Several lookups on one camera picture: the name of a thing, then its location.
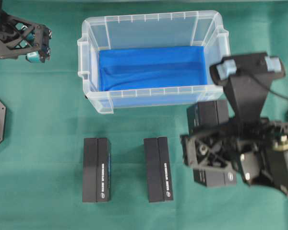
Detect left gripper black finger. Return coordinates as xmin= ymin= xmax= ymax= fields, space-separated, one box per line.
xmin=0 ymin=11 xmax=52 ymax=63

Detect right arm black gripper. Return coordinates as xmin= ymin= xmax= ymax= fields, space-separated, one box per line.
xmin=180 ymin=119 xmax=288 ymax=198

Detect black camera box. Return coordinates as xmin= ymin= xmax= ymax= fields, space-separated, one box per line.
xmin=187 ymin=100 xmax=237 ymax=187
xmin=144 ymin=137 xmax=174 ymax=203
xmin=82 ymin=138 xmax=111 ymax=203

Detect blue liner sheet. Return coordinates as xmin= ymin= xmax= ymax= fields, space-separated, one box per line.
xmin=98 ymin=46 xmax=207 ymax=107

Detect clear plastic storage bin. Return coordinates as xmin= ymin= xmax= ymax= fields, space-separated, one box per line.
xmin=77 ymin=11 xmax=230 ymax=114

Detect green table cloth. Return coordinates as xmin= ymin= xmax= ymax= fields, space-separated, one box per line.
xmin=0 ymin=0 xmax=288 ymax=230

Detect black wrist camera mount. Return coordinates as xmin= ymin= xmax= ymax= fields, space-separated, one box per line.
xmin=209 ymin=52 xmax=286 ymax=123

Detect black cable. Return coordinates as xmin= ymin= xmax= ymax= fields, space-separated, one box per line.
xmin=249 ymin=71 xmax=288 ymax=102

